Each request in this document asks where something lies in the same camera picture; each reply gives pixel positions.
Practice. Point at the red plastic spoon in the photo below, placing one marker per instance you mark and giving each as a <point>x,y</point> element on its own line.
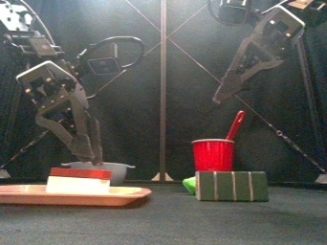
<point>236,124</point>

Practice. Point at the red plastic cup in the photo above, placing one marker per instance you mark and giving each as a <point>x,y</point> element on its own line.
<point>212,155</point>

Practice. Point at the bright green toy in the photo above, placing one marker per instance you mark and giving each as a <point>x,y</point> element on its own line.
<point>189,185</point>

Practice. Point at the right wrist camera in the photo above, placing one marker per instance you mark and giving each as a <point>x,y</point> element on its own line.
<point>232,12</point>

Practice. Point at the pink plastic tray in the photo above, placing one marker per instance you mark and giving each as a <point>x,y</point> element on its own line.
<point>72,195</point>

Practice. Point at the grey plastic bowl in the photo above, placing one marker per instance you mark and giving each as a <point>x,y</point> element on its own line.
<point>115,170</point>

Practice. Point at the metal frame centre post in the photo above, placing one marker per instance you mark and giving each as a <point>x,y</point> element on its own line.
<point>163,92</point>

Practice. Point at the green striped toy block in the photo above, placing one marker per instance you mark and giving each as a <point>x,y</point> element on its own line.
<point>231,186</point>

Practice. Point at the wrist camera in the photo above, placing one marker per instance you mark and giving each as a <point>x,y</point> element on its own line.
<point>232,12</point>
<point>103,62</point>

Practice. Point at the red and white toy sushi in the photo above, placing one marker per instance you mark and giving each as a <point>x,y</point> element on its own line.
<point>79,180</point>

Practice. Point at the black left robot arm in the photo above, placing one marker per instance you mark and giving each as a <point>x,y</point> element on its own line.
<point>18,28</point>

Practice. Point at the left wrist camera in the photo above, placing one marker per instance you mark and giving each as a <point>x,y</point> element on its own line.
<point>103,62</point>

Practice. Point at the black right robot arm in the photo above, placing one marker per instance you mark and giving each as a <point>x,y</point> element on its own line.
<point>305,9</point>

